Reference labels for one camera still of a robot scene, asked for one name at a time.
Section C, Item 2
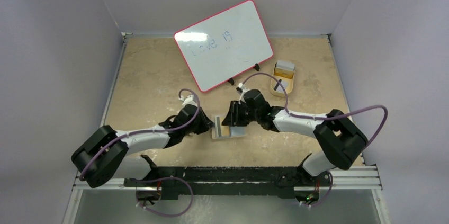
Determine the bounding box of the stack of grey cards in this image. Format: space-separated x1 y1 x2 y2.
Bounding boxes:
273 60 295 79

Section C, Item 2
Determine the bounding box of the gold credit card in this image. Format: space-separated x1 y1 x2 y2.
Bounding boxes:
220 126 230 137

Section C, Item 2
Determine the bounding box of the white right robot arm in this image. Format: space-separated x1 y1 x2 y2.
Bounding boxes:
221 89 369 185

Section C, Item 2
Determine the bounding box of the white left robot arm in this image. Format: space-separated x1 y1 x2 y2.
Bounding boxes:
70 104 214 188

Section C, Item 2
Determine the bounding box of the grey card with stripe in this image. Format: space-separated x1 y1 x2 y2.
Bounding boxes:
273 79 289 92

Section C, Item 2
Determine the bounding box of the black whiteboard stand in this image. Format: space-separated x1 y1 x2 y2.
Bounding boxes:
227 63 260 86

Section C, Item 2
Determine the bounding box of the pink framed whiteboard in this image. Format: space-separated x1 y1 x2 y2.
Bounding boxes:
173 0 273 92

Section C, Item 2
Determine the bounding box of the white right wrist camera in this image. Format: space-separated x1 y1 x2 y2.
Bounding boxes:
236 83 250 102

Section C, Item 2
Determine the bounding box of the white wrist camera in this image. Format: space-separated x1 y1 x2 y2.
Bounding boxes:
179 94 198 107
236 83 250 102

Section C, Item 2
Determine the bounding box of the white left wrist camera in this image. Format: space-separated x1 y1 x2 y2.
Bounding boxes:
179 94 198 107

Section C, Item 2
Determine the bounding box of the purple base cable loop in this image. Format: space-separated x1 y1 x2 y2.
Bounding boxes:
136 175 195 218

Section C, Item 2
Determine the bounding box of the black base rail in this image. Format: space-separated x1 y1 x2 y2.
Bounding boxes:
124 156 333 203

